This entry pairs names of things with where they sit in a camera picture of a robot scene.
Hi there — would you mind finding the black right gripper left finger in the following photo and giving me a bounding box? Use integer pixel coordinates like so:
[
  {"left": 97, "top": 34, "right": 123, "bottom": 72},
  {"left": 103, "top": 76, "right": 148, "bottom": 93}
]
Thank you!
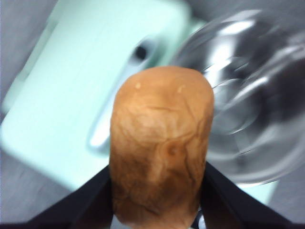
[{"left": 30, "top": 165, "right": 114, "bottom": 225}]

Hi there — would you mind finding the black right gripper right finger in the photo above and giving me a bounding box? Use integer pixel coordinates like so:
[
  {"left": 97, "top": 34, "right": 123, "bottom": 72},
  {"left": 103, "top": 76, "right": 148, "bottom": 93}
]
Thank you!
[{"left": 202, "top": 162, "right": 286, "bottom": 225}]

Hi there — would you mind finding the mint green hinged griddle cover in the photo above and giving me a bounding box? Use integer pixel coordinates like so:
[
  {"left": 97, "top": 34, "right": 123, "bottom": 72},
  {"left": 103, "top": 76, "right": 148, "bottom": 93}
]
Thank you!
[{"left": 0, "top": 0, "right": 193, "bottom": 194}]

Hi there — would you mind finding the glass pot lid green knob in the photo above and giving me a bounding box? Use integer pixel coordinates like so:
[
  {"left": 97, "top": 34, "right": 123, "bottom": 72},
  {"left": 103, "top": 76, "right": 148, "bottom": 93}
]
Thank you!
[{"left": 171, "top": 9, "right": 305, "bottom": 188}]

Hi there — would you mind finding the mint green breakfast machine base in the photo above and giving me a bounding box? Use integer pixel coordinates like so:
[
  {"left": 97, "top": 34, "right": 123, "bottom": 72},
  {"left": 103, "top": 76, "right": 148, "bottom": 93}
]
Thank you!
[{"left": 0, "top": 0, "right": 281, "bottom": 212}]

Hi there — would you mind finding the brown potato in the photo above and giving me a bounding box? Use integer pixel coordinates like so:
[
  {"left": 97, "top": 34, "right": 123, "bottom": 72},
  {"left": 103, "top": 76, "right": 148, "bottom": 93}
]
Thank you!
[{"left": 109, "top": 66, "right": 215, "bottom": 229}]

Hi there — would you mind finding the silver griddle cover handle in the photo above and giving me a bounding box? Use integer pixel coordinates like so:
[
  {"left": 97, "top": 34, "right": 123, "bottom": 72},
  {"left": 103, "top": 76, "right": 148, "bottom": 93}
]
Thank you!
[{"left": 85, "top": 35, "right": 155, "bottom": 155}]

